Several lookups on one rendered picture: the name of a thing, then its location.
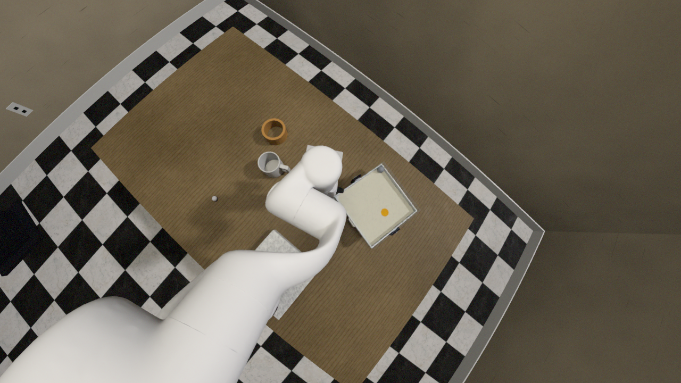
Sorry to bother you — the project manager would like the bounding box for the white mug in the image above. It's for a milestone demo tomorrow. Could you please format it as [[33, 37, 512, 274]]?
[[258, 152, 290, 178]]

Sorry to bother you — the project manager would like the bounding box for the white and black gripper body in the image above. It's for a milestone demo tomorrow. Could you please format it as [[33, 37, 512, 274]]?
[[326, 181, 338, 198]]

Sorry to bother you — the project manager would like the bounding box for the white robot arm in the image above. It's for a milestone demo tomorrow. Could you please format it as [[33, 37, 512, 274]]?
[[0, 145, 346, 383]]

